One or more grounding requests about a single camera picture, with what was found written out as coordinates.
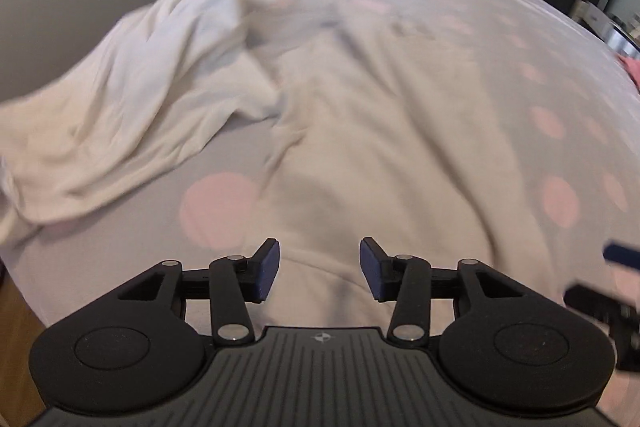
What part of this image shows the cream sweatshirt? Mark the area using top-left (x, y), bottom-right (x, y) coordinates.
top-left (246, 3), bottom-right (558, 327)

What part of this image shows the grey pink-dotted bed sheet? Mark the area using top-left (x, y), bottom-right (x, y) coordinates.
top-left (0, 0), bottom-right (640, 427)

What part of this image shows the pink pillow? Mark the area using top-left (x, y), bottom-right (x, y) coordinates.
top-left (617, 54), bottom-right (640, 91)

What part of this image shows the cluttered bedside table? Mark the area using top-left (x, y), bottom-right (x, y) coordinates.
top-left (570, 0), bottom-right (639, 60)

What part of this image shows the white crumpled garment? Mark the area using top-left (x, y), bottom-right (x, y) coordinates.
top-left (1, 0), bottom-right (288, 245)

